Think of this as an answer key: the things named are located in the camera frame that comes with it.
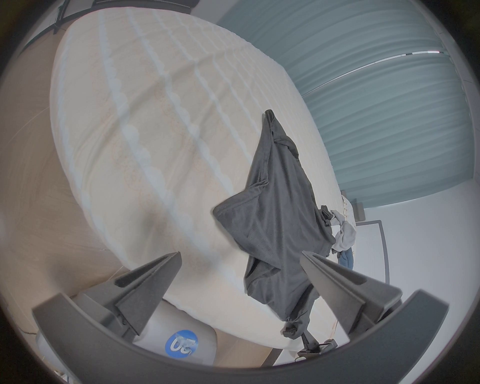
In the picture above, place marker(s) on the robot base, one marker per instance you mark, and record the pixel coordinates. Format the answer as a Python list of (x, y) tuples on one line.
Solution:
[(195, 322)]

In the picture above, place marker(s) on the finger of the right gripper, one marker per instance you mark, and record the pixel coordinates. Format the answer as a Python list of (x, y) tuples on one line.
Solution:
[(308, 339)]

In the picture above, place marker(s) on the black T-shirt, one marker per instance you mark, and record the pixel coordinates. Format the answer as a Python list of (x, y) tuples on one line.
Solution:
[(277, 210)]

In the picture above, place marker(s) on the bed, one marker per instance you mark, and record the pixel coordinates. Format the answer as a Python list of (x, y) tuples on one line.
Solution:
[(150, 150)]

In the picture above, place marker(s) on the blue-green curtain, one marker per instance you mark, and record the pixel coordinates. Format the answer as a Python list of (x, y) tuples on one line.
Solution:
[(393, 131), (337, 37)]

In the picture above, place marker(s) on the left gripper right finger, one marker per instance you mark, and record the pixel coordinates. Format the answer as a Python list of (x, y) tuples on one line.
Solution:
[(345, 296)]

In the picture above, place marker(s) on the grey garment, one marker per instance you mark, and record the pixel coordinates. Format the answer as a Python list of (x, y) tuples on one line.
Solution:
[(347, 232)]

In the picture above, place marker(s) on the grey bedside table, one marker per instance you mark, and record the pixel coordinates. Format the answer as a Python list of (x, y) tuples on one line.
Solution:
[(359, 212)]

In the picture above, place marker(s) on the black chest of drawers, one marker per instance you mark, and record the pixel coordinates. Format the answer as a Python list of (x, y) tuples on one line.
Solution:
[(172, 2)]

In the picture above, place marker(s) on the blue and white garment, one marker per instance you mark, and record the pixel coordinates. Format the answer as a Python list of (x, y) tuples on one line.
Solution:
[(347, 258)]

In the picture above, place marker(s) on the white printed pillow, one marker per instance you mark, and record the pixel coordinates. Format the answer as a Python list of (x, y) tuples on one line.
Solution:
[(347, 208)]

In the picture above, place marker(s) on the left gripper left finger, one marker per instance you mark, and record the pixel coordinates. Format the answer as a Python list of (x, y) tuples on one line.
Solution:
[(146, 292)]

